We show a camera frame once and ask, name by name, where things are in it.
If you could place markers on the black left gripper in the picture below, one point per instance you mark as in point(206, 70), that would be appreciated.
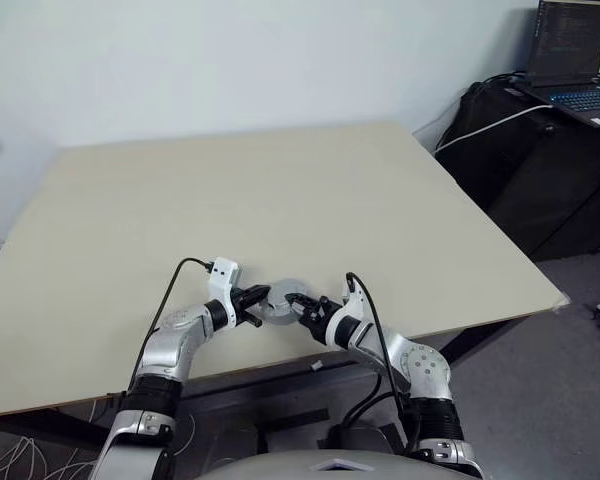
point(238, 305)

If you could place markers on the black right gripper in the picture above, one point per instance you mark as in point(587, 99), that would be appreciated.
point(320, 320)

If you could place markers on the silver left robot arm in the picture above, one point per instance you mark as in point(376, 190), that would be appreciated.
point(175, 340)

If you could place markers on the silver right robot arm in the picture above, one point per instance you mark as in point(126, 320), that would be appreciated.
point(420, 365)

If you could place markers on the small white tag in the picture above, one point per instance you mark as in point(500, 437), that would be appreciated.
point(316, 365)

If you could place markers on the dark rounded block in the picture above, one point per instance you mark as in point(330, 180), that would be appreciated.
point(370, 437)
point(240, 440)

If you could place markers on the silver robot torso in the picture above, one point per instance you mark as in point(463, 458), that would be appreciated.
point(280, 467)

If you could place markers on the black draped side table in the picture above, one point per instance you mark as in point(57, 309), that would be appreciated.
point(530, 180)

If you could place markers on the black laptop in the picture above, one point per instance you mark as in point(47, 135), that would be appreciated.
point(565, 35)

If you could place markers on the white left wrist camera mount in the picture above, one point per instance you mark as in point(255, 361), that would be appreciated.
point(222, 272)

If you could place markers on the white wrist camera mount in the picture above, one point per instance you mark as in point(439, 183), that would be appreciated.
point(222, 272)
point(352, 305)

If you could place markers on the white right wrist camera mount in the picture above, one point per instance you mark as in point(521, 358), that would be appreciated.
point(352, 305)

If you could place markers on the black metal table frame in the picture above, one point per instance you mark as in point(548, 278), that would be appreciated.
point(55, 430)

